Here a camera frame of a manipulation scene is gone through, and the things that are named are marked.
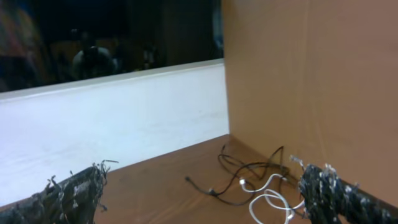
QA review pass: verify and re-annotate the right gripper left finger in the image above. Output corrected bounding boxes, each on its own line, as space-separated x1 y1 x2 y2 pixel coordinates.
1 160 110 224

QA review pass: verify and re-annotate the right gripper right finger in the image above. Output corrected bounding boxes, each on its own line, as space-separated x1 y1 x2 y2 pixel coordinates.
290 156 397 224

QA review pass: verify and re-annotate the thick black USB cable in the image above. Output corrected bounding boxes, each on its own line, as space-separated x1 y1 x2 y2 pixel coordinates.
185 161 271 207

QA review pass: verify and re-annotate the right cardboard side panel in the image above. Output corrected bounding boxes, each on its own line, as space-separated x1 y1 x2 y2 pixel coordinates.
222 0 397 205

